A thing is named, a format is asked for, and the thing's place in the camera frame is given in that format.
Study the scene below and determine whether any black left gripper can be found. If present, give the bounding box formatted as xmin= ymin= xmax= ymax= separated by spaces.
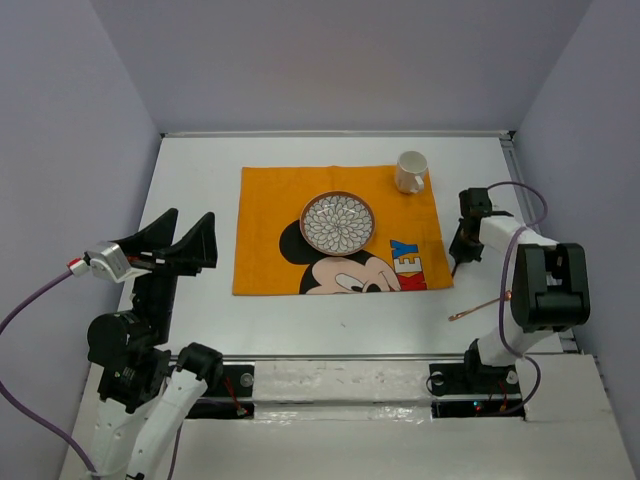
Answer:
xmin=117 ymin=204 xmax=220 ymax=342

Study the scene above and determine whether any orange Mickey placemat cloth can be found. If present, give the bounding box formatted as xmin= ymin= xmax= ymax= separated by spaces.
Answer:
xmin=233 ymin=165 xmax=453 ymax=296

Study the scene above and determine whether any copper fork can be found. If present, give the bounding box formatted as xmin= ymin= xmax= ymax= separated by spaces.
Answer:
xmin=448 ymin=290 xmax=512 ymax=322

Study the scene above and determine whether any white ceramic mug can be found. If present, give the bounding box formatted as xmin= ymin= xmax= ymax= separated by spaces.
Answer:
xmin=395 ymin=151 xmax=428 ymax=194

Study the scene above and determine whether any floral brown rimmed plate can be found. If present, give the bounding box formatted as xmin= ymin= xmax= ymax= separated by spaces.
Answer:
xmin=299 ymin=191 xmax=376 ymax=256

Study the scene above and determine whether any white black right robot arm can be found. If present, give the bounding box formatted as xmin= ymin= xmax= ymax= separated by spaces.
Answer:
xmin=449 ymin=187 xmax=591 ymax=392

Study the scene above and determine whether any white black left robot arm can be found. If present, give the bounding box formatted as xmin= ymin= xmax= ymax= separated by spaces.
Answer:
xmin=83 ymin=208 xmax=223 ymax=479

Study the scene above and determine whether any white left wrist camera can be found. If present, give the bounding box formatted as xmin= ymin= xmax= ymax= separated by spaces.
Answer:
xmin=67 ymin=242 xmax=149 ymax=284

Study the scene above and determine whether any aluminium rail right edge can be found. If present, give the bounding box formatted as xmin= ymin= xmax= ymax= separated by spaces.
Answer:
xmin=500 ymin=131 xmax=580 ymax=354

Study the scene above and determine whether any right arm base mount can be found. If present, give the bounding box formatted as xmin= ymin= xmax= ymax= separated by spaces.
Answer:
xmin=425 ymin=362 xmax=524 ymax=419

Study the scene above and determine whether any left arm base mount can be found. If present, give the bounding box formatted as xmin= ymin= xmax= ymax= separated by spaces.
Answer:
xmin=187 ymin=362 xmax=255 ymax=420

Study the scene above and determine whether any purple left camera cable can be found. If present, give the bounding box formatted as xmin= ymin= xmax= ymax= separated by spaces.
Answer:
xmin=0 ymin=264 xmax=181 ymax=480

